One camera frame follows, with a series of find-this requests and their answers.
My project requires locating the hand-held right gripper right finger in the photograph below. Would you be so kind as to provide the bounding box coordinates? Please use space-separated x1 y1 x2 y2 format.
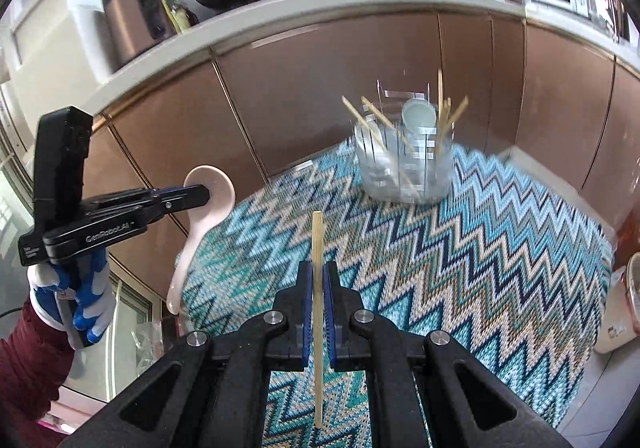
324 262 573 448

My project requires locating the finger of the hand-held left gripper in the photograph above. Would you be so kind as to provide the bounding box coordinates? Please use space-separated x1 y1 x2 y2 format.
150 184 211 216
80 184 187 213

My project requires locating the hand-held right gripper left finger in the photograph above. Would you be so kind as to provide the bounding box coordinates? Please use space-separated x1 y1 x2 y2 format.
57 262 313 448

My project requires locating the pink ceramic spoon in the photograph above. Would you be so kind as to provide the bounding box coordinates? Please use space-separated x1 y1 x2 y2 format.
166 166 236 315

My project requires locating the clear acrylic utensil holder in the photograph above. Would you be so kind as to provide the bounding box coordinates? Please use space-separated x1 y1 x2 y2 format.
352 75 456 203

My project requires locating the light blue ceramic spoon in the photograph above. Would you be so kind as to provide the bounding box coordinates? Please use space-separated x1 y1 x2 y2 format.
401 98 438 139

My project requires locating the person's left forearm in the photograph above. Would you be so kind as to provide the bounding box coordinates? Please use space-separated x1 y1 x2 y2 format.
0 300 76 434

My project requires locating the person's left hand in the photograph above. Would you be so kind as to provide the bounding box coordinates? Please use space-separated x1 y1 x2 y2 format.
27 248 111 349

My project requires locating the zigzag knit table mat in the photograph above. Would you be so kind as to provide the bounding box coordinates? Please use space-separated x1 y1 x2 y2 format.
180 138 613 448

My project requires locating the copper and black appliance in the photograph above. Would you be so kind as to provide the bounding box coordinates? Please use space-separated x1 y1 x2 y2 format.
102 0 166 66

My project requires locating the oil bottle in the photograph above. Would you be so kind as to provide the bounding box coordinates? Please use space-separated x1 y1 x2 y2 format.
160 0 198 33

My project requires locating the brown kitchen cabinet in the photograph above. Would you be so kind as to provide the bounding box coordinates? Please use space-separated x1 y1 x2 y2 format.
85 10 640 299

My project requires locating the white kitchen countertop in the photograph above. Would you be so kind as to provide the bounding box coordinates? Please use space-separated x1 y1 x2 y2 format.
85 0 640 93

